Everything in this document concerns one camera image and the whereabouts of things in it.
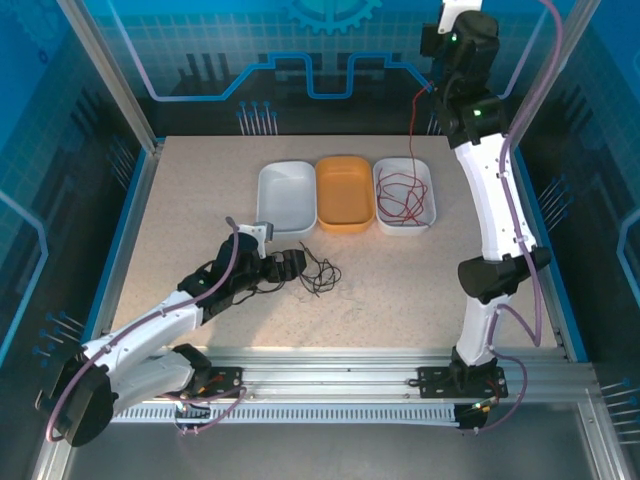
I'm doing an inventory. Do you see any white plastic tray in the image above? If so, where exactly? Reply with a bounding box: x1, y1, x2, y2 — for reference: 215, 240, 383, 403
372, 157, 437, 237
256, 159, 318, 239

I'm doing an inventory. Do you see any black cable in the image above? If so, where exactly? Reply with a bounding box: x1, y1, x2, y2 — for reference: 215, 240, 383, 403
297, 242, 344, 304
299, 254, 343, 299

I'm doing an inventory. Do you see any white slotted cable duct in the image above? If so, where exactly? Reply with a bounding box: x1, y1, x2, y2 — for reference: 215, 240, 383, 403
109, 403, 460, 427

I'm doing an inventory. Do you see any aluminium table side rail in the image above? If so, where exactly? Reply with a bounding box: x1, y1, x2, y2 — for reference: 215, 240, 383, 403
84, 139, 164, 364
499, 137, 574, 364

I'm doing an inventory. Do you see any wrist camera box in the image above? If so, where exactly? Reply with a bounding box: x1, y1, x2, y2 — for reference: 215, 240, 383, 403
238, 221, 276, 247
437, 0, 485, 36

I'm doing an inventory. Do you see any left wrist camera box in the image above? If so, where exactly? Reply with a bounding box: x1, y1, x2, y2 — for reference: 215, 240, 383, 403
238, 221, 276, 247

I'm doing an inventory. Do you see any aluminium mounting rail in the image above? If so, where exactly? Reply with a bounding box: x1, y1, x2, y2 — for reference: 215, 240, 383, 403
64, 347, 596, 401

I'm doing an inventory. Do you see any aluminium frame post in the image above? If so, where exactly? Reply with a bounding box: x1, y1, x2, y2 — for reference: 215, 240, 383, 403
55, 0, 164, 154
502, 0, 601, 154

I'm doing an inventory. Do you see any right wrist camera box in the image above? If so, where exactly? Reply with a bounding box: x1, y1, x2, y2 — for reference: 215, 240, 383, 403
437, 0, 485, 36

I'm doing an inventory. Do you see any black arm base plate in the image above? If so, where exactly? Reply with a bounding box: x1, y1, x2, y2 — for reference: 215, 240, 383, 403
152, 366, 245, 400
417, 366, 509, 400

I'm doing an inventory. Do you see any orange plastic tray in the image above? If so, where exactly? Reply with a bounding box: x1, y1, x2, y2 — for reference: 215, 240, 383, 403
314, 155, 376, 235

